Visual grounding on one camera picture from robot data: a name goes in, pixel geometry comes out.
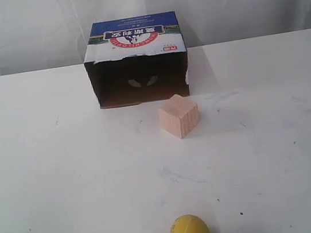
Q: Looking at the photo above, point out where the blue white cardboard box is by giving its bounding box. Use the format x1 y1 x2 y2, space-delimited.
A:
84 11 190 109

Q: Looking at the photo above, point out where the light wooden cube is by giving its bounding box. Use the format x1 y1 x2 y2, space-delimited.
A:
159 94 199 139

